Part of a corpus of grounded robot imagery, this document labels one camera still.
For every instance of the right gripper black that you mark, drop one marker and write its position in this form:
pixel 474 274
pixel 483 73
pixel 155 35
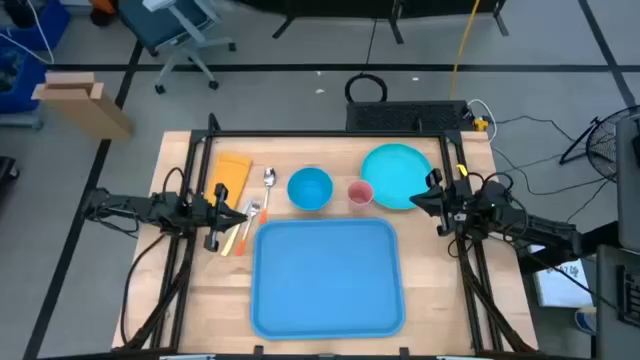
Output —
pixel 444 228

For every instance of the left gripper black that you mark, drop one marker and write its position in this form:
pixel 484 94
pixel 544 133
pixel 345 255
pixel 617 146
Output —
pixel 212 243

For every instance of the orange cloth napkin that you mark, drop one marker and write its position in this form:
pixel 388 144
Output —
pixel 230 172

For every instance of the teal plastic plate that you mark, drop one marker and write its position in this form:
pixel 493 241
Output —
pixel 395 170

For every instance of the pink plastic cup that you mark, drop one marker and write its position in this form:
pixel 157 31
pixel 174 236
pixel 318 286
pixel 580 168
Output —
pixel 360 192

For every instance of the blue plastic bowl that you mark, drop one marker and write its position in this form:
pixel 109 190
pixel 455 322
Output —
pixel 310 189

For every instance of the blue plastic tray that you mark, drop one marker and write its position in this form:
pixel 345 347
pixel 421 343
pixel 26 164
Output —
pixel 325 280

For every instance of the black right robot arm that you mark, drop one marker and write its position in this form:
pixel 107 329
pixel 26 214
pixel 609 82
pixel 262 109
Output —
pixel 540 227

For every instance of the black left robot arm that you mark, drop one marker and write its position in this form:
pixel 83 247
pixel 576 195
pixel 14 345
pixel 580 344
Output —
pixel 135 207

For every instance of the yellow tape tag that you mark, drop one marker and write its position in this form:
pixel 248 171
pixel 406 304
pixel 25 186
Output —
pixel 462 170

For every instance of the black mesh computer case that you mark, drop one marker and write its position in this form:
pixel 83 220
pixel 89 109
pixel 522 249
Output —
pixel 400 116

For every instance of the yellow power plug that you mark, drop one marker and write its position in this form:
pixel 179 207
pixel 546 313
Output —
pixel 481 124

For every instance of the white paper box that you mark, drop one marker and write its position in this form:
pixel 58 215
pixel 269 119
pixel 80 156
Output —
pixel 560 285

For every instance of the brown cardboard box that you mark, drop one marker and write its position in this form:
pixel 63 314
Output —
pixel 90 112

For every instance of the black standing fan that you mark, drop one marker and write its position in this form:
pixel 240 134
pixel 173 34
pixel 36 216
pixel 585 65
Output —
pixel 602 145

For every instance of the dark grey cabinet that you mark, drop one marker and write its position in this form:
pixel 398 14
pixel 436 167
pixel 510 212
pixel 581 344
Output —
pixel 612 300

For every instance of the black backdrop curtain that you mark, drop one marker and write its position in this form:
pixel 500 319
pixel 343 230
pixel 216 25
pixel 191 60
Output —
pixel 350 5

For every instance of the blue plastic bin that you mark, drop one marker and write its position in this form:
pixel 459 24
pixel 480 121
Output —
pixel 20 85
pixel 47 25

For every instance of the black aluminium table frame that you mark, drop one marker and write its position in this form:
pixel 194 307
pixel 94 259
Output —
pixel 325 133

